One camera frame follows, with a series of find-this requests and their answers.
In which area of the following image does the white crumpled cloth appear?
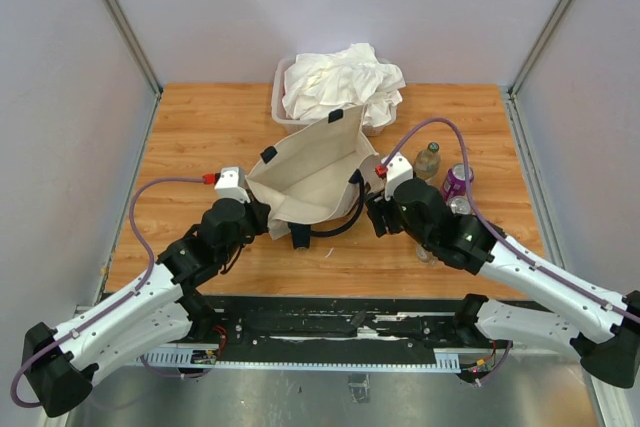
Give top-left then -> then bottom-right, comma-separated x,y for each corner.
282,43 -> 406,127

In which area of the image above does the left aluminium frame post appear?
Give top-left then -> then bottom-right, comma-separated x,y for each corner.
102,0 -> 163,98

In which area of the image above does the purple cable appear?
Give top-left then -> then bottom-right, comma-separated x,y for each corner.
9,174 -> 209,408
381,117 -> 640,318

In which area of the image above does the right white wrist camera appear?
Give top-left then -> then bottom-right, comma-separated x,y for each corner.
375,153 -> 414,200

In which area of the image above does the right aluminium frame post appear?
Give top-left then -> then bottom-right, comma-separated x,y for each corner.
506,0 -> 575,99

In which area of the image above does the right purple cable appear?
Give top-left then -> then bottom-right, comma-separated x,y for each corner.
381,117 -> 640,318

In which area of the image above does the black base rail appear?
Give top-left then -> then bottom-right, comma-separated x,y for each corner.
99,291 -> 516,368

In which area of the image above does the aluminium frame post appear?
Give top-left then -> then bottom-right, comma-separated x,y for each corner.
506,0 -> 575,99
102,0 -> 163,98

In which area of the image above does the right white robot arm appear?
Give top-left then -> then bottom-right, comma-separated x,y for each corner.
364,178 -> 639,389

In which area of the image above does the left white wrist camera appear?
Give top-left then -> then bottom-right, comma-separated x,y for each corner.
202,166 -> 250,204

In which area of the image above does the clear plastic bin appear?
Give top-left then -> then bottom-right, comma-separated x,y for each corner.
271,56 -> 397,137

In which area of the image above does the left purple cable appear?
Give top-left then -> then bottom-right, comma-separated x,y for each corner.
9,174 -> 209,408

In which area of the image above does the purple soda can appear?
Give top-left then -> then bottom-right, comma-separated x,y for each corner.
440,163 -> 474,202
447,196 -> 473,215

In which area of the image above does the clear glass bottle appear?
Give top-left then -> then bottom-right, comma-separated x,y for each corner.
413,142 -> 441,184
415,245 -> 437,266

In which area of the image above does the beige canvas tote bag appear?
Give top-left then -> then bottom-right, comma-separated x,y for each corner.
246,107 -> 384,240

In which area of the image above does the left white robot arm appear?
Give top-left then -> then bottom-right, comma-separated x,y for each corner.
23,198 -> 270,418

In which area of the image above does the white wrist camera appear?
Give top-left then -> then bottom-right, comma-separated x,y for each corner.
375,153 -> 414,200
202,166 -> 250,204

